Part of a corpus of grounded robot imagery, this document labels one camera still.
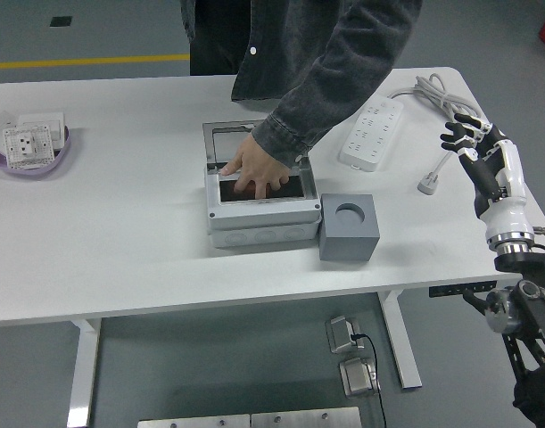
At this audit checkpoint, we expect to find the person's left hand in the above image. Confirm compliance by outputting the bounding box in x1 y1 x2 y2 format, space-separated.
221 132 293 200

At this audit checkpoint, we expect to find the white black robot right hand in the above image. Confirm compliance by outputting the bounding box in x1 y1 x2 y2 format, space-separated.
440 112 536 244

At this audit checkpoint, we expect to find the grey junction box hinged lid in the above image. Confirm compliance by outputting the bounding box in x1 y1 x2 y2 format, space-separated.
202 119 323 250

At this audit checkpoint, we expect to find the grey cube with round hole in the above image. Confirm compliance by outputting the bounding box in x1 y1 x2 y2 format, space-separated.
318 192 381 263

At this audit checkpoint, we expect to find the metal floor socket box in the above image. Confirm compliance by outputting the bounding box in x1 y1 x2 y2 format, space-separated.
338 356 383 399
324 315 366 356

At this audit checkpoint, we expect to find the black table control panel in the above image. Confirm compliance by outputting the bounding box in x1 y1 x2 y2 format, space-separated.
428 280 498 299

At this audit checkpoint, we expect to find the white power strip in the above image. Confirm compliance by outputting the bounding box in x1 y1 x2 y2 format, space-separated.
338 94 406 173

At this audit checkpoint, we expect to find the person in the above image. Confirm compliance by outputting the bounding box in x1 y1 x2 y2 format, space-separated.
180 0 424 103

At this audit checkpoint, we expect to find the purple bowl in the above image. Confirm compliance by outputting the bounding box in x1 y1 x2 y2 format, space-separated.
0 125 72 179

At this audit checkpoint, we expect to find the white socket module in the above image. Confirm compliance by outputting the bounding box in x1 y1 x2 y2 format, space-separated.
2 124 55 169

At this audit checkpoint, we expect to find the white cover plate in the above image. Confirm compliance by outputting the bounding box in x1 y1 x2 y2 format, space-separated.
0 110 20 151

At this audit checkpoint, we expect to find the grey power cord with plug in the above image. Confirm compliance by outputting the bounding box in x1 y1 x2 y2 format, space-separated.
386 73 482 196

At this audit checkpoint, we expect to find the black floor cable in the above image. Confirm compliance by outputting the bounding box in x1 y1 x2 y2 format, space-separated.
350 332 388 428

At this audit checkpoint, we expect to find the white switch plate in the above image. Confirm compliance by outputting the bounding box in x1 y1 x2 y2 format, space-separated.
18 111 66 148

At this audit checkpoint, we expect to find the metal base plate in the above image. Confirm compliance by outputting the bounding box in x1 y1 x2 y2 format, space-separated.
250 406 362 428
136 413 252 428

